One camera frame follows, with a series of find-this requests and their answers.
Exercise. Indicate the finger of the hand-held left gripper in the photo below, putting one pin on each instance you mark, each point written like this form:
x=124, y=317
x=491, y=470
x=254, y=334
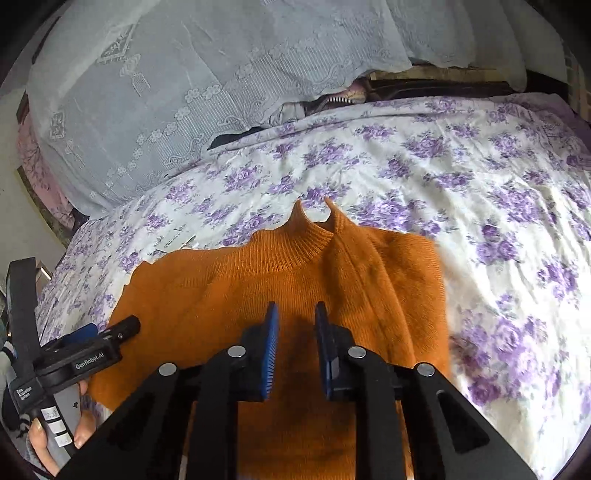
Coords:
x=124, y=327
x=81, y=333

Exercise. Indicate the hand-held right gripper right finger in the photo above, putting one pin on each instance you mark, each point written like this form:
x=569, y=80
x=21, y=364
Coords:
x=323, y=350

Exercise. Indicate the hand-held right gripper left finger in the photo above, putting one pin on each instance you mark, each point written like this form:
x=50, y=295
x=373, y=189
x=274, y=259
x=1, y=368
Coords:
x=272, y=350

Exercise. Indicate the orange knit cardigan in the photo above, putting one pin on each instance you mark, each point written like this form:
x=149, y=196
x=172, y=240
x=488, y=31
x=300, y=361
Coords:
x=231, y=295

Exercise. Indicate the person's left hand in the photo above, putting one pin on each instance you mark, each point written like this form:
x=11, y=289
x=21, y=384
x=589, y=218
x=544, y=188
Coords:
x=85, y=415

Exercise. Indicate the white clothing tag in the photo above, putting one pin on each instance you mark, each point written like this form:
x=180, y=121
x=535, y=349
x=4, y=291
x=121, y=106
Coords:
x=178, y=239

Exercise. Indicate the pink floral cloth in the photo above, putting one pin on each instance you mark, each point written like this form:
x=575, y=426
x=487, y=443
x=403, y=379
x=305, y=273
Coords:
x=37, y=161

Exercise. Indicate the purple floral bed sheet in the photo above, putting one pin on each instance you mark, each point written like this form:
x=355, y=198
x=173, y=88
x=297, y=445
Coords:
x=461, y=184

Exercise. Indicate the white lace cover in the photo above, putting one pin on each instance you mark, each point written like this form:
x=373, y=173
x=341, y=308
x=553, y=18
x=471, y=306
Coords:
x=184, y=69

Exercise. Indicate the folded bedding pile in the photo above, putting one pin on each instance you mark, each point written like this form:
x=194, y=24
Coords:
x=438, y=83

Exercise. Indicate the checkered curtain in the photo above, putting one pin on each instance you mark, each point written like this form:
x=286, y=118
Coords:
x=579, y=78

